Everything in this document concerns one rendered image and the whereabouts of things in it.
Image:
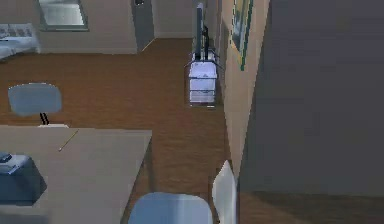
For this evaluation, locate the beige dining table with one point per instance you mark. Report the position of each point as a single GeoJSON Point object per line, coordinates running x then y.
{"type": "Point", "coordinates": [93, 173]}

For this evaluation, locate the white shelf stand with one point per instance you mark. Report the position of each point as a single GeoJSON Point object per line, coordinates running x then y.
{"type": "Point", "coordinates": [202, 83]}

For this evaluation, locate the black television set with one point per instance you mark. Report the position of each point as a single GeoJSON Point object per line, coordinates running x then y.
{"type": "Point", "coordinates": [200, 31]}

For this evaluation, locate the grey blue chair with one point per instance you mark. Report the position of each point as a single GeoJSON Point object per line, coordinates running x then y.
{"type": "Point", "coordinates": [186, 208]}
{"type": "Point", "coordinates": [35, 99]}

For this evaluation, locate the yellow pencil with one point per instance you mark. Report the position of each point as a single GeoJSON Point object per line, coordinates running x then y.
{"type": "Point", "coordinates": [68, 140]}

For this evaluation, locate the grey framed window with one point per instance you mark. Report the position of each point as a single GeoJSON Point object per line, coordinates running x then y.
{"type": "Point", "coordinates": [61, 14]}

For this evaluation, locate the dark grey toaster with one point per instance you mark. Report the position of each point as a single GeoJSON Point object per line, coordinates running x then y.
{"type": "Point", "coordinates": [16, 180]}

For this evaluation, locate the green framed wall picture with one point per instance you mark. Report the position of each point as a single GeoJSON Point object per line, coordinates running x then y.
{"type": "Point", "coordinates": [241, 28]}

